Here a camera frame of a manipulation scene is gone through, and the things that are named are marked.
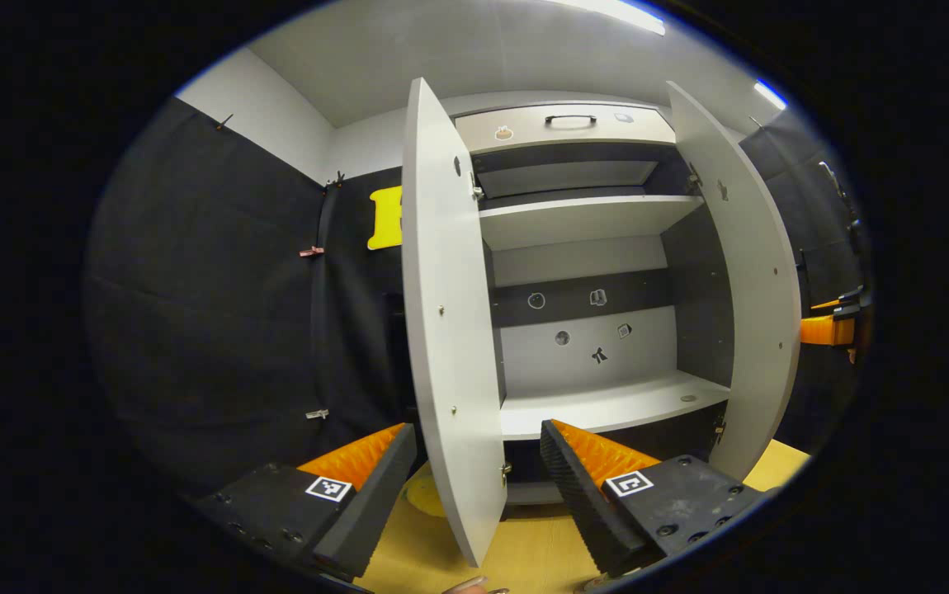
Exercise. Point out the yellow round disc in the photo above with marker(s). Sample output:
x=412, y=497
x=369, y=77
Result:
x=425, y=497

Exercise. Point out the grey cabinet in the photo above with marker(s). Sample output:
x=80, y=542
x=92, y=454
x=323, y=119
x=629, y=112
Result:
x=648, y=346

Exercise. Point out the beige cabinet drawer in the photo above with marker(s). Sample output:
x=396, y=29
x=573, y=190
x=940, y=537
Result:
x=598, y=136

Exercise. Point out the silver clip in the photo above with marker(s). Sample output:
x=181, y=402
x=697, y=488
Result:
x=317, y=413

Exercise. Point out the large ceiling light panel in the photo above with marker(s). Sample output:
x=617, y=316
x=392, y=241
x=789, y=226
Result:
x=615, y=12

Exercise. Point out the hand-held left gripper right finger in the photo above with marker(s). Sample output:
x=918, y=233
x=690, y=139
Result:
x=573, y=503

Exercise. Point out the grey cabinet shelf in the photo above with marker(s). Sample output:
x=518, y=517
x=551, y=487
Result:
x=582, y=221

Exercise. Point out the grey cabinet door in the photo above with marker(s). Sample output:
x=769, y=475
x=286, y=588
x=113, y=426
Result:
x=450, y=330
x=759, y=289

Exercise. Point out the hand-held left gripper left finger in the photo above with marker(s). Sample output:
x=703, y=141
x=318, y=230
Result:
x=371, y=503

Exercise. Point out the metal door hinge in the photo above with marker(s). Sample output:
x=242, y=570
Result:
x=694, y=179
x=506, y=472
x=477, y=188
x=720, y=430

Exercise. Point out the pink clip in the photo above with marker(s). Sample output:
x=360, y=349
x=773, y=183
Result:
x=312, y=251

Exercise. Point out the small ceiling light panel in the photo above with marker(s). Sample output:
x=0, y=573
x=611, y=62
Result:
x=770, y=93

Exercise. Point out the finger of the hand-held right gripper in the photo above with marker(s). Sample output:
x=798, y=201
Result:
x=825, y=330
x=826, y=304

